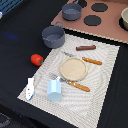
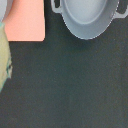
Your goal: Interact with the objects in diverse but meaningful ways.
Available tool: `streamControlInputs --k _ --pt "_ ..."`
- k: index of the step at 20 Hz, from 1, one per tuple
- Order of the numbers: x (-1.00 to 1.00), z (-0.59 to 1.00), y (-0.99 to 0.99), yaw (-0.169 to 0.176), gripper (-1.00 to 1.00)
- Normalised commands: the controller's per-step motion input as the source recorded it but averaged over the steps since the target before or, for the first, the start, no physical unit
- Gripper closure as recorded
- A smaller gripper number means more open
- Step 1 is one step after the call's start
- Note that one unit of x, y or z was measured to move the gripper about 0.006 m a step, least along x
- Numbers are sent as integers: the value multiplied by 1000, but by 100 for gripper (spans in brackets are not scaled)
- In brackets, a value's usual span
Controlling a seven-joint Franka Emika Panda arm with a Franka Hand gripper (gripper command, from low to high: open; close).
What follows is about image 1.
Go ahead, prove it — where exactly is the red toy tomato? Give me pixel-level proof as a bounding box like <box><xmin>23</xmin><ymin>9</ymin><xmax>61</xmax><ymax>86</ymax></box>
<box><xmin>31</xmin><ymin>54</ymin><xmax>44</xmax><ymax>66</ymax></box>

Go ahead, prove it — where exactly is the light blue cup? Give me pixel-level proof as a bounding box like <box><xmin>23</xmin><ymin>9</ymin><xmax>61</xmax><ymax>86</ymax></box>
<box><xmin>47</xmin><ymin>80</ymin><xmax>62</xmax><ymax>101</ymax></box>

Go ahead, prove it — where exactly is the beige round plate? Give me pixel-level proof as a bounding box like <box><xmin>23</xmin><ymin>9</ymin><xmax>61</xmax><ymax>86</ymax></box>
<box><xmin>60</xmin><ymin>58</ymin><xmax>87</xmax><ymax>81</ymax></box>

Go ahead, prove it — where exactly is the beige woven placemat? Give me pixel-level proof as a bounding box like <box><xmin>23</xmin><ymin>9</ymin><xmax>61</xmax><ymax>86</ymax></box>
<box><xmin>18</xmin><ymin>34</ymin><xmax>119</xmax><ymax>128</ymax></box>

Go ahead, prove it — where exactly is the brown toy sausage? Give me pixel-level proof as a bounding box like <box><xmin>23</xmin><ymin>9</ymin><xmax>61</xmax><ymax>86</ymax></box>
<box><xmin>76</xmin><ymin>45</ymin><xmax>96</xmax><ymax>51</ymax></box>

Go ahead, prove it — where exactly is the beige bowl on stove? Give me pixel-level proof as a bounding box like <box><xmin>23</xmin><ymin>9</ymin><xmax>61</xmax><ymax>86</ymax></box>
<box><xmin>121</xmin><ymin>7</ymin><xmax>128</xmax><ymax>30</ymax></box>

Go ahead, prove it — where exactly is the fork with wooden handle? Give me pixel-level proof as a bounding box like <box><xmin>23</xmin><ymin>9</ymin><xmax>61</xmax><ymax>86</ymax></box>
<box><xmin>49</xmin><ymin>73</ymin><xmax>90</xmax><ymax>92</ymax></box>

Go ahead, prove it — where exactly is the knife with wooden handle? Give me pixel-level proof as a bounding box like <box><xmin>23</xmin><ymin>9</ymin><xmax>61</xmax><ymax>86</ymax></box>
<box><xmin>62</xmin><ymin>51</ymin><xmax>102</xmax><ymax>65</ymax></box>

